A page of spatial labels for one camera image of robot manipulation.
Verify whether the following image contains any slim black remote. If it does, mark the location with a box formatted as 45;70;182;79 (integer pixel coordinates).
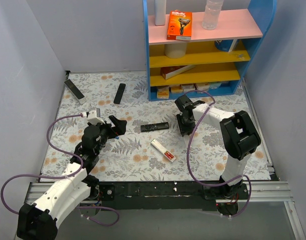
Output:
113;83;126;104

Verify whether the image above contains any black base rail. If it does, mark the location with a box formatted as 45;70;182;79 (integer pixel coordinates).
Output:
92;181;249;215

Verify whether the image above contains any orange snack box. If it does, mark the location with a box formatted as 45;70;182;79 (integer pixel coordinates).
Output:
156;86;170;99

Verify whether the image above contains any white orange small box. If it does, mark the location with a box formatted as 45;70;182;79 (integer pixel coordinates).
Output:
194;82;210;92

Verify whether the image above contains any orange razor box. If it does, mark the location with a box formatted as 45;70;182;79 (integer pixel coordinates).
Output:
166;10;193;41

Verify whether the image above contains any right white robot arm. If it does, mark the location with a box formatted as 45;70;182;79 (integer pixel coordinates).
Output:
174;94;261;199

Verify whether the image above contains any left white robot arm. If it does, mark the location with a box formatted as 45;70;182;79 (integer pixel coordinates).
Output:
16;110;127;240

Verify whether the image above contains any light blue small pack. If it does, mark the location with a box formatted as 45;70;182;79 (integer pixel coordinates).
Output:
209;81;222;90

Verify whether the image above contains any clear plastic bottle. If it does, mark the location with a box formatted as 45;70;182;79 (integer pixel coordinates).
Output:
201;0;224;30

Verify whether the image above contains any black and silver remote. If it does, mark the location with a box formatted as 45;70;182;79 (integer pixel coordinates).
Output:
64;79;87;105

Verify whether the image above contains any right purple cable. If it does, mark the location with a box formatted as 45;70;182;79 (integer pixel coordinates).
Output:
185;89;253;221

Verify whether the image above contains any white tall bottle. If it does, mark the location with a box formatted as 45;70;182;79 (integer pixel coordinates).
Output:
154;0;167;26

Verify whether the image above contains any floral table mat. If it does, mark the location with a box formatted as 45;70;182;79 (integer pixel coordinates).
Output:
39;70;271;183

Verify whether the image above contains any white cylinder container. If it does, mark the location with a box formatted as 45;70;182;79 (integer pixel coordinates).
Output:
164;42;188;59

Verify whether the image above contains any yellow small box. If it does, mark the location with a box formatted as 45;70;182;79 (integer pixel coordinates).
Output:
170;85;183;94

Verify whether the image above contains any black remote with buttons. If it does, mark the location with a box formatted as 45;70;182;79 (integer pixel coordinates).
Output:
140;122;170;133

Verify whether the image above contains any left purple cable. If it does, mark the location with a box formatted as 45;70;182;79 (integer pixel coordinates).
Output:
0;113;120;227

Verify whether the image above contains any red and white flat box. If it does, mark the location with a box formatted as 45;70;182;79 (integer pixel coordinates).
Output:
160;64;196;80

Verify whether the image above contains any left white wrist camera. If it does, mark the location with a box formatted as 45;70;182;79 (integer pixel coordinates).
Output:
86;107;105;126

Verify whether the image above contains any purple cable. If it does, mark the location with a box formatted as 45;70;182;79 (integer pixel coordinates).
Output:
0;113;120;227
185;89;253;221

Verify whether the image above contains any blue shelf unit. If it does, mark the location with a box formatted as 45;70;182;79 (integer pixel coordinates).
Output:
142;0;277;101

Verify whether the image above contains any blue round tin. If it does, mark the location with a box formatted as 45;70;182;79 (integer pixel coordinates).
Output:
214;39;240;53

